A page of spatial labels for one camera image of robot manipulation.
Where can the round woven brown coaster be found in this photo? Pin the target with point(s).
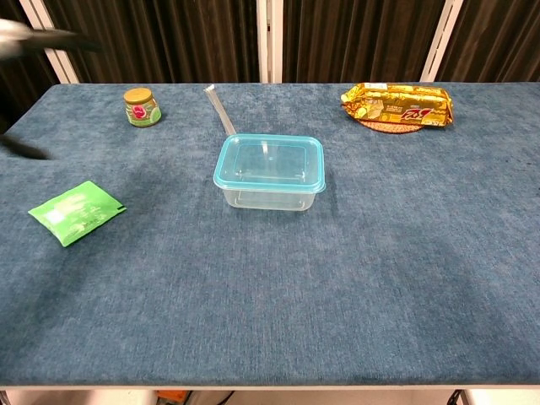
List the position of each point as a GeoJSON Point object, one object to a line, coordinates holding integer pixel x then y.
{"type": "Point", "coordinates": [388, 127]}

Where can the gold biscuit packet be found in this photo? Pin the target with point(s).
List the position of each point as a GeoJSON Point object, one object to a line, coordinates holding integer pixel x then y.
{"type": "Point", "coordinates": [396, 105]}

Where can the black pleated curtain panel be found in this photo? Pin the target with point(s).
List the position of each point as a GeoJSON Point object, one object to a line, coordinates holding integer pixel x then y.
{"type": "Point", "coordinates": [169, 42]}
{"type": "Point", "coordinates": [498, 42]}
{"type": "Point", "coordinates": [25, 84]}
{"type": "Point", "coordinates": [358, 42]}

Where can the clear plastic straw tube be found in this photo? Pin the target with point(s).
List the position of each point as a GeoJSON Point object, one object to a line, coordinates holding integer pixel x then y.
{"type": "Point", "coordinates": [219, 110]}

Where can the clear plastic container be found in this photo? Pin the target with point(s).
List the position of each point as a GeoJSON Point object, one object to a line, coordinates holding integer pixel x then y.
{"type": "Point", "coordinates": [270, 202]}

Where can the white diagonal frame post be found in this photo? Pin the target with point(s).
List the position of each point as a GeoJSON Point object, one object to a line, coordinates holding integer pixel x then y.
{"type": "Point", "coordinates": [439, 42]}
{"type": "Point", "coordinates": [63, 63]}

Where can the blue tablecloth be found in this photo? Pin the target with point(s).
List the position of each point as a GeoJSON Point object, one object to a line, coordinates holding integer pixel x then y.
{"type": "Point", "coordinates": [270, 295]}

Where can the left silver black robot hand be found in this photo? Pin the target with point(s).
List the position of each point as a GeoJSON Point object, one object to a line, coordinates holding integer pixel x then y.
{"type": "Point", "coordinates": [50, 40]}

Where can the white vertical frame post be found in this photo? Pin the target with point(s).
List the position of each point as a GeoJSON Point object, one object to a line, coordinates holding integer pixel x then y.
{"type": "Point", "coordinates": [270, 42]}

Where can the green sachet packet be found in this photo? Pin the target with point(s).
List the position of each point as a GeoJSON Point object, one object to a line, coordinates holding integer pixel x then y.
{"type": "Point", "coordinates": [76, 213]}

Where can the small jar with yellow lid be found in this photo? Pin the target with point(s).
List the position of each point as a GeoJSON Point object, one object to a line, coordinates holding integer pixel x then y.
{"type": "Point", "coordinates": [141, 111]}

